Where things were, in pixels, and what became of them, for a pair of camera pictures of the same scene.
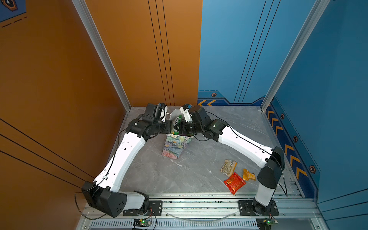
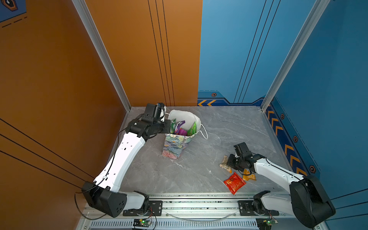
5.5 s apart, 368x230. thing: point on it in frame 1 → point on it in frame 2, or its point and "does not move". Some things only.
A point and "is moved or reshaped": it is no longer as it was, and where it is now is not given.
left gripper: x=167 y=128 does not move
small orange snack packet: x=247 y=176 does not move
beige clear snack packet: x=228 y=167 is moved or reshaped
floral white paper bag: x=175 y=143 does not move
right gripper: x=182 y=130 → x=230 y=158
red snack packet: x=235 y=183 does not move
